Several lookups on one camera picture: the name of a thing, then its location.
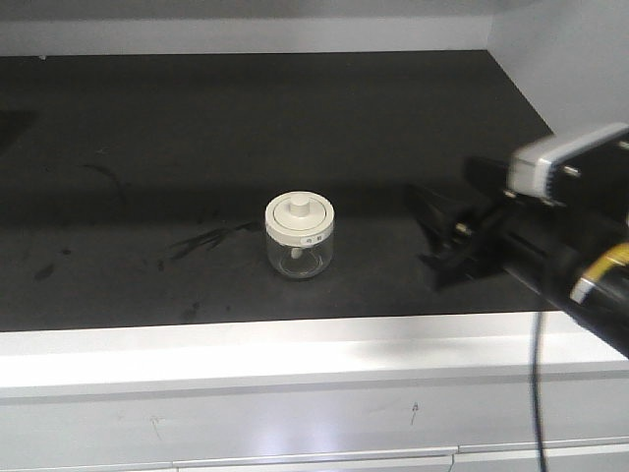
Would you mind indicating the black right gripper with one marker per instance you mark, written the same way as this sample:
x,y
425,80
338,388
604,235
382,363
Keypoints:
x,y
578,246

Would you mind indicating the glass jar with white lid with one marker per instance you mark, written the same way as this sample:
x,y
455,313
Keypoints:
x,y
299,230

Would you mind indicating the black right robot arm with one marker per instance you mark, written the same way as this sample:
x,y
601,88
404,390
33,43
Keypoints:
x,y
606,316

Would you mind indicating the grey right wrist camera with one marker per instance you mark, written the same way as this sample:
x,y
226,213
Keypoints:
x,y
532,167

